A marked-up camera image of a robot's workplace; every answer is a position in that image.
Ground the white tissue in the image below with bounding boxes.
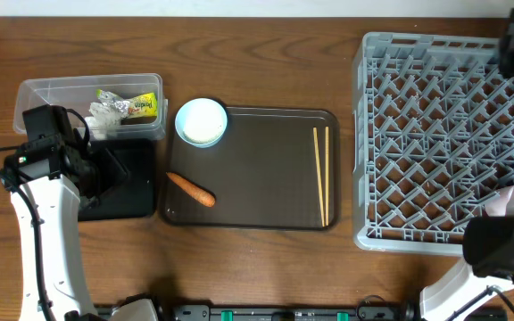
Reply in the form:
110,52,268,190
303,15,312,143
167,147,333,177
85,103,125,140

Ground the yellow snack wrapper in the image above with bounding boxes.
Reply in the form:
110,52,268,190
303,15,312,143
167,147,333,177
96,89,158,119

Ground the pink paper cup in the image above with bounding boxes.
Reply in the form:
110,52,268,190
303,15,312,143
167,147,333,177
485,186,514,217

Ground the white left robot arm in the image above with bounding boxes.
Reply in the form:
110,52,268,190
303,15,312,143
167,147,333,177
0,104,129,320

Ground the black waste tray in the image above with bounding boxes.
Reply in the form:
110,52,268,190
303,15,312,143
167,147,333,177
79,139,156,222

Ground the clear plastic waste bin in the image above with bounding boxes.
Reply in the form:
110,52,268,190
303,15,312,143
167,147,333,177
12,73,167,141

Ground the grey dishwasher rack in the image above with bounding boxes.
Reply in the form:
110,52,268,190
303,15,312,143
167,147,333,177
352,32,514,256

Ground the orange carrot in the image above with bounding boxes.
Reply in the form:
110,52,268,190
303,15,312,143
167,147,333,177
166,172,216,208

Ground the light blue rice bowl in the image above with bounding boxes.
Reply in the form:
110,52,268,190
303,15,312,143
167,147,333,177
175,98,228,148

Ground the brown serving tray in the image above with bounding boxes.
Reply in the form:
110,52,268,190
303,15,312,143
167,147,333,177
162,107,340,231

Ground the left wooden chopstick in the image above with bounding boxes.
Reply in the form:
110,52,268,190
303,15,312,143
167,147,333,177
312,127,326,227

